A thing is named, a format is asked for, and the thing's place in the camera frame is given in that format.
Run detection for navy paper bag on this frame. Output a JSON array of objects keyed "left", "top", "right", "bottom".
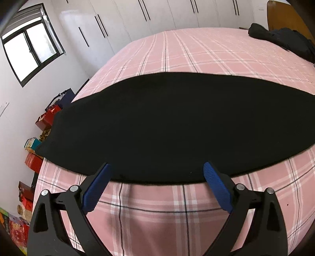
[{"left": 58, "top": 88, "right": 75, "bottom": 109}]

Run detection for dark clothing pile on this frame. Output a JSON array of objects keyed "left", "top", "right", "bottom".
[{"left": 248, "top": 23, "right": 315, "bottom": 64}]

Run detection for wooden headboard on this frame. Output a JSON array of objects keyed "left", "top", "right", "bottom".
[{"left": 267, "top": 0, "right": 315, "bottom": 45}]

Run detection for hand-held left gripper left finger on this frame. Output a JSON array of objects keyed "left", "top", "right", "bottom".
[{"left": 27, "top": 162, "right": 114, "bottom": 256}]

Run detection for row of colourful gift boxes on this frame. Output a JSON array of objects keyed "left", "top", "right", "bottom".
[{"left": 0, "top": 98, "right": 62, "bottom": 254}]

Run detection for black framed window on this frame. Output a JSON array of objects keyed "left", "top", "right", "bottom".
[{"left": 1, "top": 3, "right": 66, "bottom": 88}]

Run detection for black pants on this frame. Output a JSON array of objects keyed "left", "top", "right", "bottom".
[{"left": 37, "top": 72, "right": 315, "bottom": 184}]

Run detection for pink plaid bed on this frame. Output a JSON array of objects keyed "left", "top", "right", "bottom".
[{"left": 32, "top": 28, "right": 315, "bottom": 256}]

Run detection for white wardrobe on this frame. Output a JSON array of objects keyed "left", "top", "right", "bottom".
[{"left": 52, "top": 0, "right": 256, "bottom": 72}]

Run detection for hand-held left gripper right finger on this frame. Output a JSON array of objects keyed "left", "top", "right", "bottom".
[{"left": 203, "top": 161, "right": 289, "bottom": 256}]

